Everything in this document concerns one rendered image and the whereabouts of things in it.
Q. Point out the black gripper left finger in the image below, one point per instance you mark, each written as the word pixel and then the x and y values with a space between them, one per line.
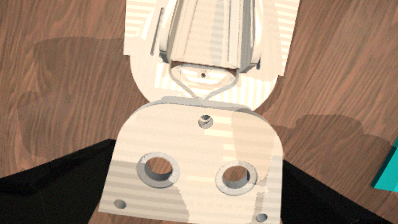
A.
pixel 64 191

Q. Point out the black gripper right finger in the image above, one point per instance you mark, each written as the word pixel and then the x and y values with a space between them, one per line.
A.
pixel 305 200

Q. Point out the teal flat rectangular plate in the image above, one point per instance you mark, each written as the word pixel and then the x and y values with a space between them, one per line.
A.
pixel 387 176

